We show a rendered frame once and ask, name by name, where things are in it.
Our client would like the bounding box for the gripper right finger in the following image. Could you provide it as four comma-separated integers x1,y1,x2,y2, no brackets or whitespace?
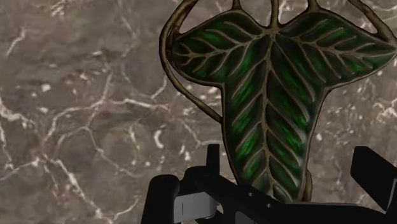
351,146,397,213

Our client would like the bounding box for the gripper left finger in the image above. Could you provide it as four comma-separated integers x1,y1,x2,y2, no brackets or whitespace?
140,143,246,224

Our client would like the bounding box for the green leaf brooch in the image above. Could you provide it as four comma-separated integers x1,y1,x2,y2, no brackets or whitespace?
158,0,397,204

